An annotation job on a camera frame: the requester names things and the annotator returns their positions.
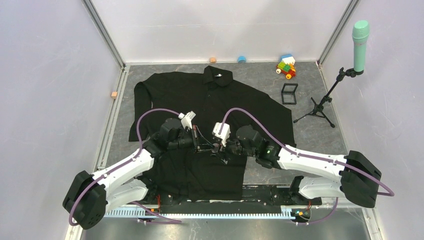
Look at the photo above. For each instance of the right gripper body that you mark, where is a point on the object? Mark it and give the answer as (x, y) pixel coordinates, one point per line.
(231, 148)

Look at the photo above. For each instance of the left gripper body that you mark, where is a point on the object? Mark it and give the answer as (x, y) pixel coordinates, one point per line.
(195, 137)

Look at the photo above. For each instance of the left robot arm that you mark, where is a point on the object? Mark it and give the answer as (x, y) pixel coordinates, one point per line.
(92, 195)

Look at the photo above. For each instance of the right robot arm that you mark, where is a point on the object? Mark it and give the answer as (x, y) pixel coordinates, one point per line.
(350, 176)

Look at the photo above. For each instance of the black brooch display box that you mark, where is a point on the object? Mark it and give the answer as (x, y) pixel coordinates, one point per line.
(288, 93)

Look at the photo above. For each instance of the blue cap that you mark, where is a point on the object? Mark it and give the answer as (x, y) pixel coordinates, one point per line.
(241, 59)

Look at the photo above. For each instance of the wooden cube at left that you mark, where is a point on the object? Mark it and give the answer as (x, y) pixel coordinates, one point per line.
(114, 95)

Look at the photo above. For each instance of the black tripod microphone stand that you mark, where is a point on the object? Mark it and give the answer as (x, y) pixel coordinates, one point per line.
(318, 108)

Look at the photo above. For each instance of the colourful toy block car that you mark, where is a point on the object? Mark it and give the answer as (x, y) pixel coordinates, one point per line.
(286, 66)

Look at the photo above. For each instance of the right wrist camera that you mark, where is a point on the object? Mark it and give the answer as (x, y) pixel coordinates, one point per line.
(221, 131)

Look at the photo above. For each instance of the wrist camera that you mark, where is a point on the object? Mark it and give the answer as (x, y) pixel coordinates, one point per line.
(221, 131)
(186, 119)

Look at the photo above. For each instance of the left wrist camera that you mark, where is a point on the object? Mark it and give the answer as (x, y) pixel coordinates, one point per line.
(186, 119)

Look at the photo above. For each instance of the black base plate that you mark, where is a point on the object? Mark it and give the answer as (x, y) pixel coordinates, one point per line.
(255, 199)

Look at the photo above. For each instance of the white toothed rail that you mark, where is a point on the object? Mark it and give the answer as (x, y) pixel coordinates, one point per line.
(138, 212)

